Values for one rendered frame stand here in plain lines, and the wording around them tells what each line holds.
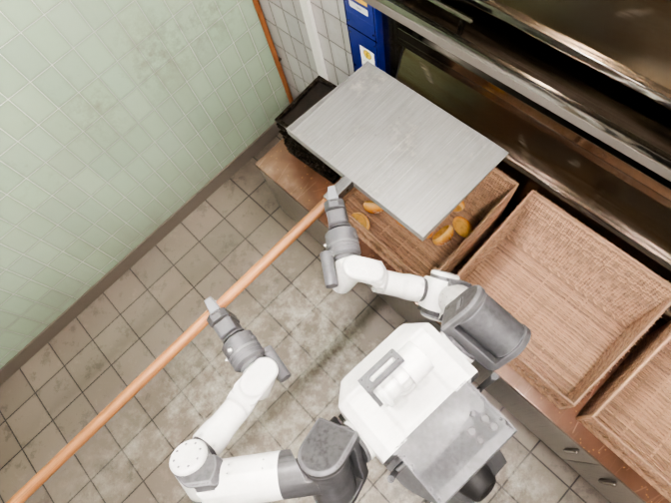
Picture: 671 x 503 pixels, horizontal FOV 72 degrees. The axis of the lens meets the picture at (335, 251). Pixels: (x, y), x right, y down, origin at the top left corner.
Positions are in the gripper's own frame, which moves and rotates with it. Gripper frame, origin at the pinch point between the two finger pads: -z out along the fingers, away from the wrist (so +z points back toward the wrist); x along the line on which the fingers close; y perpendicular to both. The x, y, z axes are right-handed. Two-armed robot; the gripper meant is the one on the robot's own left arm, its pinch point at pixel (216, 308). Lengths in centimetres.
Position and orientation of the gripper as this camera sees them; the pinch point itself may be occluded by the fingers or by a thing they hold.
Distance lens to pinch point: 129.2
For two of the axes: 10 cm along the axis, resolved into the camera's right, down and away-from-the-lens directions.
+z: 6.0, 7.0, -3.9
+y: 7.9, -6.1, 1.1
